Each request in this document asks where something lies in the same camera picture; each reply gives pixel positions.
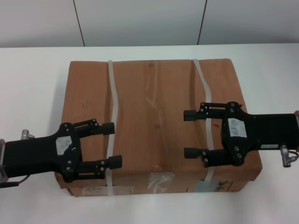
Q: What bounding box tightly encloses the black cable with plug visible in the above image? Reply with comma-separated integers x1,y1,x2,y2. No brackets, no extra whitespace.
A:
0,174,30,189

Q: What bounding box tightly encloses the silver metal cable connector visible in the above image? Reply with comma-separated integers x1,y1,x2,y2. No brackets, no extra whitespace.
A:
280,144,292,168
21,129,35,140

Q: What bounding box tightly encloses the brown cardboard box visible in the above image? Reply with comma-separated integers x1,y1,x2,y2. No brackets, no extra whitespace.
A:
54,58,263,205

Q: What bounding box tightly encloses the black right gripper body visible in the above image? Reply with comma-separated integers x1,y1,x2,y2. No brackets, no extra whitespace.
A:
220,101,297,167

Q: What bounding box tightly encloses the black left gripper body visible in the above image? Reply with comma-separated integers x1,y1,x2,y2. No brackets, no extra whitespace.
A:
4,122,84,183

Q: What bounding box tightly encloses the white plastic packing strap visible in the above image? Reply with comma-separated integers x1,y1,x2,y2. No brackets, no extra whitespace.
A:
106,59,120,196
191,58,217,182

